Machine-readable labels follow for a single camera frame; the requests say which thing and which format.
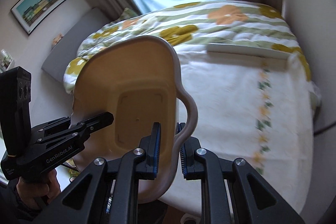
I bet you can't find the pink square bowl with handle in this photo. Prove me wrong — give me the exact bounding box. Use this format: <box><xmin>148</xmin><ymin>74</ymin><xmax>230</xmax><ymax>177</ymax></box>
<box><xmin>71</xmin><ymin>35</ymin><xmax>198</xmax><ymax>203</ymax></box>

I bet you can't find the person's left hand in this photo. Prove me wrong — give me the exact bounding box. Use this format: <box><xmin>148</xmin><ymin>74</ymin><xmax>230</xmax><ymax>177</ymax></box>
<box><xmin>16</xmin><ymin>169</ymin><xmax>61</xmax><ymax>210</ymax></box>

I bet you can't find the grey headboard cushion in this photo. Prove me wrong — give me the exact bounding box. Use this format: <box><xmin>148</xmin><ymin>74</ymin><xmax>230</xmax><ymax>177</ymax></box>
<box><xmin>42</xmin><ymin>8</ymin><xmax>110</xmax><ymax>84</ymax></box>

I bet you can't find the white floral tablecloth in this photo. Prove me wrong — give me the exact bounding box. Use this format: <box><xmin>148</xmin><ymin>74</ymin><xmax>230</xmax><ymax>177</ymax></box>
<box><xmin>157</xmin><ymin>52</ymin><xmax>316</xmax><ymax>218</ymax></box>

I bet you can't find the framed building picture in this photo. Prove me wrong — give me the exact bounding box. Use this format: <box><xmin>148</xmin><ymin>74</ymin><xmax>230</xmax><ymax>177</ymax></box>
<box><xmin>11</xmin><ymin>0</ymin><xmax>66</xmax><ymax>35</ymax></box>

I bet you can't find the white tray table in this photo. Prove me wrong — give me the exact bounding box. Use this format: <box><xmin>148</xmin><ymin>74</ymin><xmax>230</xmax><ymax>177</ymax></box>
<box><xmin>206</xmin><ymin>43</ymin><xmax>290</xmax><ymax>60</ymax></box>

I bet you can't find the floral green striped quilt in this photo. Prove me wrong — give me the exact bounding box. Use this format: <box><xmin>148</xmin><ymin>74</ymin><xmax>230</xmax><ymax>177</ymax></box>
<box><xmin>63</xmin><ymin>1</ymin><xmax>322</xmax><ymax>110</ymax></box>

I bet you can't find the black cable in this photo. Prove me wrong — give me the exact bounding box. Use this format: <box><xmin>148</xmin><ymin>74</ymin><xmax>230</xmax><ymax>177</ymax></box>
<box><xmin>312</xmin><ymin>121</ymin><xmax>336</xmax><ymax>136</ymax></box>

